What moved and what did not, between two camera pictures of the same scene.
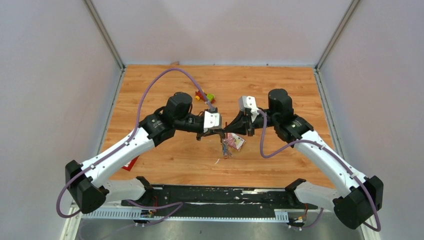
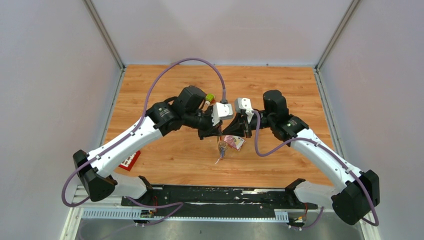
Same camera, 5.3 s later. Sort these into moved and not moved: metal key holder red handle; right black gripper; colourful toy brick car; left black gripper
Moved: metal key holder red handle
Not moved: right black gripper; left black gripper; colourful toy brick car
